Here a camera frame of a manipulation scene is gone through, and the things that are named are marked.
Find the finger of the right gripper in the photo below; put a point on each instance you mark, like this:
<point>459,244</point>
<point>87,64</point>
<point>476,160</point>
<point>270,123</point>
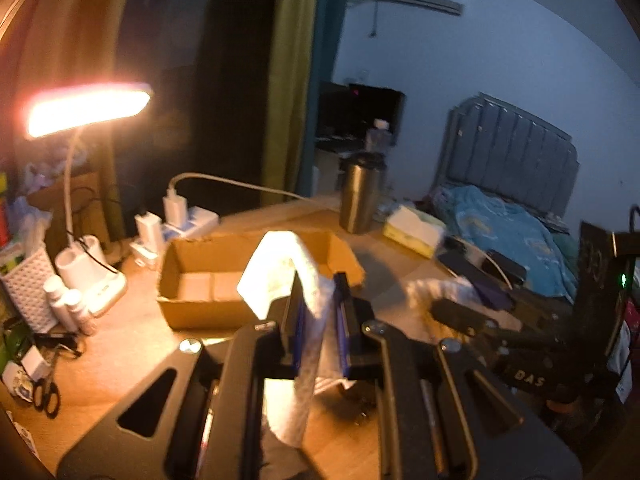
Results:
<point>460,318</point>

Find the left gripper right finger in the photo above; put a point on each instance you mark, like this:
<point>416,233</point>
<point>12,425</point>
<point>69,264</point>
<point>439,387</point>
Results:
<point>356,350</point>

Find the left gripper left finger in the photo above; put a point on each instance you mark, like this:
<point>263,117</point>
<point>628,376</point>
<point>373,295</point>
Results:
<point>290,315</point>

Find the white towel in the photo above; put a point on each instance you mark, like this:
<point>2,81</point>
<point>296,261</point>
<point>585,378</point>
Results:
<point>282,282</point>

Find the black smartphone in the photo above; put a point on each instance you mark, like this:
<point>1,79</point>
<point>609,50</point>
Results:
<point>503,268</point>

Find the yellow tissue box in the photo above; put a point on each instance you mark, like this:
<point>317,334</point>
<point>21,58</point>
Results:
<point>415,230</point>

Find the blue blanket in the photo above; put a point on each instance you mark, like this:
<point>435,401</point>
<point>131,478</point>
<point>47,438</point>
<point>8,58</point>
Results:
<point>493,224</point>

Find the white power strip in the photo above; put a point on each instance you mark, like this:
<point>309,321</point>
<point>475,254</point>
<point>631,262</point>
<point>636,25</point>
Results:
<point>199,223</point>

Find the stainless steel tumbler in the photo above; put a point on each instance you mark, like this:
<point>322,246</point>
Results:
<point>361,191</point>

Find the grey padded headboard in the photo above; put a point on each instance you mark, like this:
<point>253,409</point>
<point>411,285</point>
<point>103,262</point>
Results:
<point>510,153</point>

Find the clear water bottle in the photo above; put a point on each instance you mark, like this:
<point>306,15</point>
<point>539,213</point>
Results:
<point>378,138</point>

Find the small white pill bottle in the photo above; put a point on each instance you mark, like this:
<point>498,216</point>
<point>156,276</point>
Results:
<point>80,313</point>

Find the black television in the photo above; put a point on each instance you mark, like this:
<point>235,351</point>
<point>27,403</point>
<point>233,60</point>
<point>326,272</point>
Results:
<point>347,111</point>

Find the white desk lamp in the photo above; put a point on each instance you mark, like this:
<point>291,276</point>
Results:
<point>75,109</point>

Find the brown cardboard box behind lamp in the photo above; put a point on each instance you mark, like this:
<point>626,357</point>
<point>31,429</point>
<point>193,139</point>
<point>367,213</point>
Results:
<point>87,210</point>

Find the large white pill bottle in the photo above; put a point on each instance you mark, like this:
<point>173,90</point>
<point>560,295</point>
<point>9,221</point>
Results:
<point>55,291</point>

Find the black scissors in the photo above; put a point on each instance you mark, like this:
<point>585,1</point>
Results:
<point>46,398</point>

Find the white woven basket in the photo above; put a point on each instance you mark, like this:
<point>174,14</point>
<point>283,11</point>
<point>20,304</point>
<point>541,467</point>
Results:
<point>25,287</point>

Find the green curtain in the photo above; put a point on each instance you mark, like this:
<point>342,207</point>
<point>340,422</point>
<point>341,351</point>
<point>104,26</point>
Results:
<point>287,91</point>

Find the white charger with black cable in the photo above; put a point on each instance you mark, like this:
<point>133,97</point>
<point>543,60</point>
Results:
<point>149,227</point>

